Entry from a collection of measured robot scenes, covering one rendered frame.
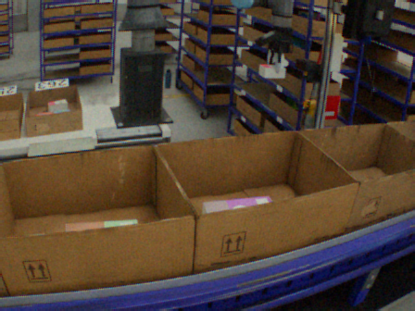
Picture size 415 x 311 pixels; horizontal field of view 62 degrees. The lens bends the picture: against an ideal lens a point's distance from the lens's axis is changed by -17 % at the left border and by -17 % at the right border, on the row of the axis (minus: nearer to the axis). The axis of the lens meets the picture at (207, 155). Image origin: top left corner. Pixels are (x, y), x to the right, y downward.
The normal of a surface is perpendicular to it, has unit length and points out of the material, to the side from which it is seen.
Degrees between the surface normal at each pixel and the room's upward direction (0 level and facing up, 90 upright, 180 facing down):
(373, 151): 90
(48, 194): 89
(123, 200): 89
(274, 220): 90
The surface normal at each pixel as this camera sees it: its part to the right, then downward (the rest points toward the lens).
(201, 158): 0.36, 0.44
